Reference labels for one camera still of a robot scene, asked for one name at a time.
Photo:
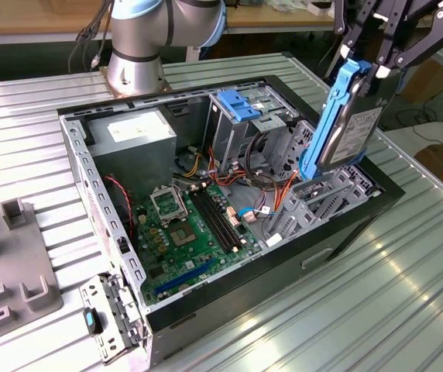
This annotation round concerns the green motherboard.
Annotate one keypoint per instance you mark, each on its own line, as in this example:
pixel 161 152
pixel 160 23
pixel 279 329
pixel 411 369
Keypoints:
pixel 194 252

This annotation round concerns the blue expansion slot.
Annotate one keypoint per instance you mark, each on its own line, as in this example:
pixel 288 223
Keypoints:
pixel 184 277

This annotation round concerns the grey metal disk bay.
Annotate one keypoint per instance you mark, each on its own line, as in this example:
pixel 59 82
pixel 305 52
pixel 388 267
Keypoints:
pixel 303 217

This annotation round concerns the grey power supply unit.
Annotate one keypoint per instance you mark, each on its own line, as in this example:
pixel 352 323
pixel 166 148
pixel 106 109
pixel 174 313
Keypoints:
pixel 132 162

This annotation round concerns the black open PC case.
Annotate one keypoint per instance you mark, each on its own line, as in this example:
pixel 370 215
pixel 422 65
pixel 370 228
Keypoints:
pixel 244 294

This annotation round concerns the black and blue latch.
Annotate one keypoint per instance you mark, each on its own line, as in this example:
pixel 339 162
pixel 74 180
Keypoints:
pixel 90 319

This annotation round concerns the silver slot cover flap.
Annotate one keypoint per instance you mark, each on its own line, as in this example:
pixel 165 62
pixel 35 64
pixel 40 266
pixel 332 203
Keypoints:
pixel 94 298

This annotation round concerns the blue plastic drive latch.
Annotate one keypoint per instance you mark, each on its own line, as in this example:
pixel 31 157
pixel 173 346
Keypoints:
pixel 241 108

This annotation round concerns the black RAM slot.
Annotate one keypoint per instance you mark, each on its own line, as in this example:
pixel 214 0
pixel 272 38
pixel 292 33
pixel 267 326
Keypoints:
pixel 224 221
pixel 209 221
pixel 219 221
pixel 214 221

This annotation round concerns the white device on desk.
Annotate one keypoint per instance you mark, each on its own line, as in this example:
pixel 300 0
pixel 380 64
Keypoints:
pixel 318 7

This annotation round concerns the grey parts rack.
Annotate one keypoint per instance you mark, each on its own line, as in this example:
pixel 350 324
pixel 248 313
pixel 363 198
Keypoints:
pixel 12 263

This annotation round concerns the white paper tag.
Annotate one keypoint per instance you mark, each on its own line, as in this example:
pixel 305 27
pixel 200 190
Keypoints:
pixel 273 242

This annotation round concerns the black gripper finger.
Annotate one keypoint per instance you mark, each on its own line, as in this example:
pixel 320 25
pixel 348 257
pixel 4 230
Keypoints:
pixel 361 23
pixel 423 40

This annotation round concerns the silver optical drive cage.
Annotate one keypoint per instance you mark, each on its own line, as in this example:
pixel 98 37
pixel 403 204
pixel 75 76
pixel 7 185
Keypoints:
pixel 229 131

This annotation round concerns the perforated grey metal panel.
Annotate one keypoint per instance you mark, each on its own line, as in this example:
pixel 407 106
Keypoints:
pixel 295 147

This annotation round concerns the hard disk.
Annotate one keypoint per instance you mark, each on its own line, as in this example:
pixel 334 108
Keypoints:
pixel 353 135

